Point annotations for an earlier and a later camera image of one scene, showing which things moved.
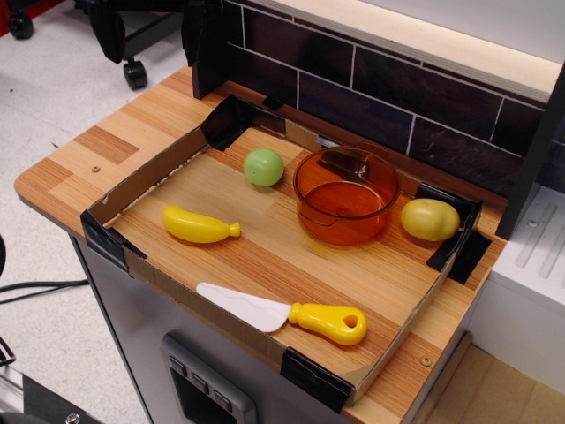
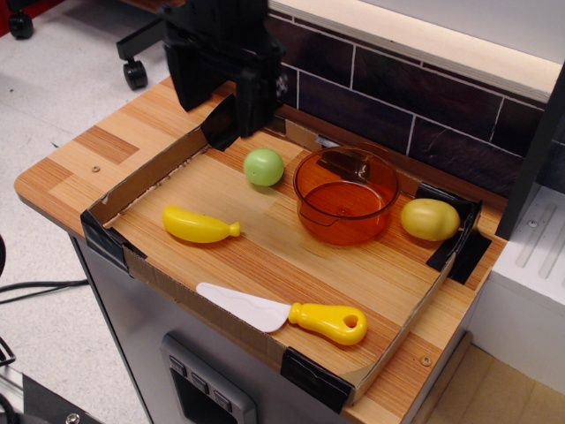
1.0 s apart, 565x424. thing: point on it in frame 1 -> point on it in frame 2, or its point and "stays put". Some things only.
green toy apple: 264,167 stays put
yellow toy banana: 198,227 stays put
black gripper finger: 109,27 -> 197,72
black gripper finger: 194,22 -> 259,91
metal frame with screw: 21,394 stays put
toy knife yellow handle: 341,325 stays put
